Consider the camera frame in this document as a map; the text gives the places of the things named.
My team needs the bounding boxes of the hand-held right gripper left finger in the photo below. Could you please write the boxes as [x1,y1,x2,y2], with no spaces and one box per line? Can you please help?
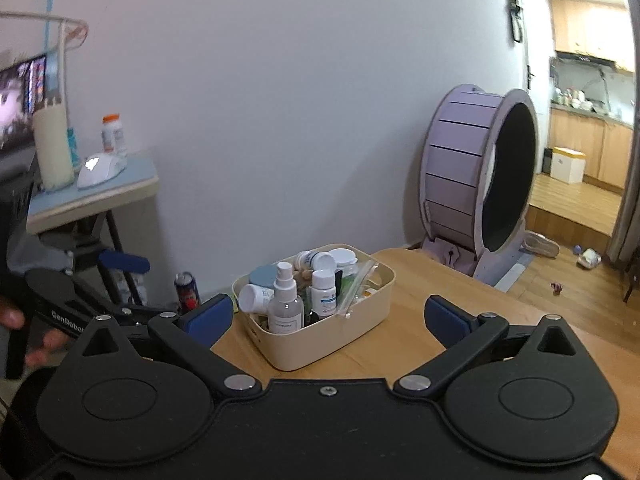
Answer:
[65,293,264,398]

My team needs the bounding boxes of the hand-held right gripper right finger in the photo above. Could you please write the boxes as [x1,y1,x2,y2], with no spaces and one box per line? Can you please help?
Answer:
[392,294,597,398]

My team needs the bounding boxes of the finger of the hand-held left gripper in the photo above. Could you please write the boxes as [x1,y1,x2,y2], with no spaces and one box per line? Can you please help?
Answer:
[75,280,180,329]
[97,249,152,276]

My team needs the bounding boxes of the white bottle with red label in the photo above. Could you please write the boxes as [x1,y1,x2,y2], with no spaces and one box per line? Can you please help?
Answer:
[238,284,275,315]

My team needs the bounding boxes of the clear spray bottle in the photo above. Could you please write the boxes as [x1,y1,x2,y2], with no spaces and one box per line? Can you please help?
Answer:
[268,262,305,335]

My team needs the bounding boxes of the clear bag with green contents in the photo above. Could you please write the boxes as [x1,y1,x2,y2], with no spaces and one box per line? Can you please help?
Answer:
[335,260,381,318]

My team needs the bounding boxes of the cream plastic basket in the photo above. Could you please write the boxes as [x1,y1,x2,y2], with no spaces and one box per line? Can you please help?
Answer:
[231,243,397,372]

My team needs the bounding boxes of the small white pill bottle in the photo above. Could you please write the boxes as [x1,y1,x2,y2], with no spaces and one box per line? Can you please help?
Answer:
[310,269,336,317]

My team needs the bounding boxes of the person's left hand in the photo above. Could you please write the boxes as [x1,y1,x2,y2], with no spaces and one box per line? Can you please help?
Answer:
[0,296,74,368]

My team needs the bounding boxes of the pale plastic bundle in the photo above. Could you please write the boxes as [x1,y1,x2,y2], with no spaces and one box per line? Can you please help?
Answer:
[107,267,148,306]

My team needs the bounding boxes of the red drink can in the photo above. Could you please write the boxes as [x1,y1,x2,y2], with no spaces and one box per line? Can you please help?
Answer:
[174,271,201,310]

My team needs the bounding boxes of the wooden desk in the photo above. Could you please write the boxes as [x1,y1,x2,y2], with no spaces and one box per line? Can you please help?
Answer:
[210,246,617,466]

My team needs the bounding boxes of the jar with blue lid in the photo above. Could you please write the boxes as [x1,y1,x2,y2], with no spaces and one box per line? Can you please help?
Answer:
[249,264,278,288]

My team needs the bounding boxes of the side table with pale top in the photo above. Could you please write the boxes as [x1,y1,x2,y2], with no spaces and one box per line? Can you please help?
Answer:
[25,154,161,311]

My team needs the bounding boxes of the grey slipper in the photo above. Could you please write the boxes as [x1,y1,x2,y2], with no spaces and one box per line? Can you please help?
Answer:
[520,231,561,259]

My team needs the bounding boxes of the teal tube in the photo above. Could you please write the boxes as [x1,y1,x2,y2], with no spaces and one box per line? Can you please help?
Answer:
[67,127,82,171]

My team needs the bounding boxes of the white bottle with orange cap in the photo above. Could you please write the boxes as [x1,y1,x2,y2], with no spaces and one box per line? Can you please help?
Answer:
[101,114,128,157]

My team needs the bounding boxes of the purple cat wheel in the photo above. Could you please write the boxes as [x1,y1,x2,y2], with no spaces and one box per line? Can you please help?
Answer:
[419,84,541,286]

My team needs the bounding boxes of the white box with yellow lid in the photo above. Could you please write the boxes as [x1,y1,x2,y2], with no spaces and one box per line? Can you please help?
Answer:
[551,146,586,183]

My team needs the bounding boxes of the grey hanging clothes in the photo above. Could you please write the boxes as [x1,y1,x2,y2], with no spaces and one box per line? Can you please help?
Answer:
[607,85,640,273]

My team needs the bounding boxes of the wooden kitchen base cabinet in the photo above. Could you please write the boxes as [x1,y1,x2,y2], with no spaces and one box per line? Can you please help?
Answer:
[549,110,636,191]

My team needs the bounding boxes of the group of kitchen dishes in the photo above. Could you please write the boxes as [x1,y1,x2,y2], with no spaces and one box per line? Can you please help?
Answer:
[552,87,623,118]

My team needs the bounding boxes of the range hood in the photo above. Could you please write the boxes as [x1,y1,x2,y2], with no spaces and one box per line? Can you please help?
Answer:
[555,51,617,68]

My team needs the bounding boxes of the white door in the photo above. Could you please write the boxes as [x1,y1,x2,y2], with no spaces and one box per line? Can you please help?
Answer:
[517,0,555,161]

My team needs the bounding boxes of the cream cylinder stand with ring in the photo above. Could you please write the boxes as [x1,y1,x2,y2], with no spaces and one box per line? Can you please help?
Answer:
[0,12,90,188]

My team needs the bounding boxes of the light blue strap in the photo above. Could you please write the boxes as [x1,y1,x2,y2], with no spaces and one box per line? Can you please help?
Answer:
[46,0,60,103]

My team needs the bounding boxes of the black wall hanging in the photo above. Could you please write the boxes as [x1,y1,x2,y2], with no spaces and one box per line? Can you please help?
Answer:
[506,0,523,43]

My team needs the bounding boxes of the wooden kitchen wall cabinet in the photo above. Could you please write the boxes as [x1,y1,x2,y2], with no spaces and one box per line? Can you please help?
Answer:
[550,0,636,73]

